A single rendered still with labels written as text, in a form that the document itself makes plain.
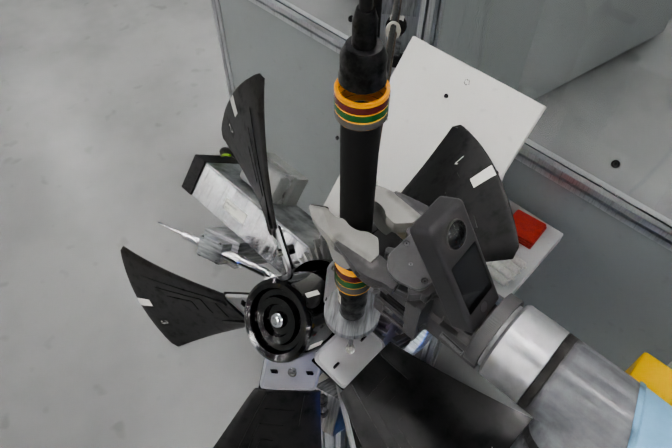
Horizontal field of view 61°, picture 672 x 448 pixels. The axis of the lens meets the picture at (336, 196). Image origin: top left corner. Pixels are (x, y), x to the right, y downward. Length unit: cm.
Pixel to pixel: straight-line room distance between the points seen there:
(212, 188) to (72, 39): 265
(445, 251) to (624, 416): 18
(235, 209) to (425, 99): 39
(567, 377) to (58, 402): 196
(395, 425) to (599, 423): 37
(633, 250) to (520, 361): 95
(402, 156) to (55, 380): 164
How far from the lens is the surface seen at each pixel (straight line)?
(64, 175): 287
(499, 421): 83
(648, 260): 143
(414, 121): 100
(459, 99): 98
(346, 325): 71
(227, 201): 108
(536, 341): 50
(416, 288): 51
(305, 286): 81
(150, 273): 101
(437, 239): 44
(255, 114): 84
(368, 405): 81
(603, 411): 50
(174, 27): 359
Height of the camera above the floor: 195
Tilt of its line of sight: 51 degrees down
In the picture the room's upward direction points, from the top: straight up
